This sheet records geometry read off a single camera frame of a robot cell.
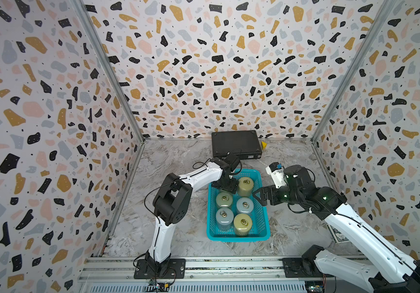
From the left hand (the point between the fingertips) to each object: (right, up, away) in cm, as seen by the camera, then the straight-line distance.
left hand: (230, 186), depth 93 cm
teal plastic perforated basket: (+13, -16, -13) cm, 24 cm away
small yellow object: (+22, +23, +24) cm, 40 cm away
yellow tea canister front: (+4, -13, -17) cm, 21 cm away
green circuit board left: (-28, -35, -22) cm, 50 cm away
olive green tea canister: (-3, -4, -10) cm, 11 cm away
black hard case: (+10, +24, +24) cm, 35 cm away
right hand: (+11, +2, -21) cm, 24 cm away
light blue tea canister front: (-3, -11, -14) cm, 18 cm away
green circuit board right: (+32, -35, -22) cm, 52 cm away
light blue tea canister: (+6, -6, -12) cm, 14 cm away
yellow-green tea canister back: (+7, +1, -4) cm, 8 cm away
